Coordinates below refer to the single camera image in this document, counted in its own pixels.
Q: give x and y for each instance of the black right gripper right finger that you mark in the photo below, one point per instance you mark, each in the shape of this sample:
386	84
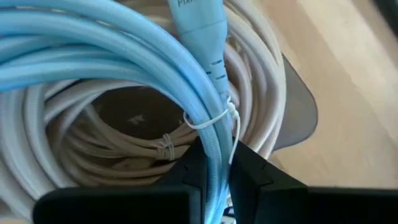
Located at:
248	177

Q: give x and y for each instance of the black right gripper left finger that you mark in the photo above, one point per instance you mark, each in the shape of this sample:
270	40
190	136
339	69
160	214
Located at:
192	174

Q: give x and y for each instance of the grey plastic tray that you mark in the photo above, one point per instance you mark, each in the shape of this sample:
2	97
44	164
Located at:
298	109

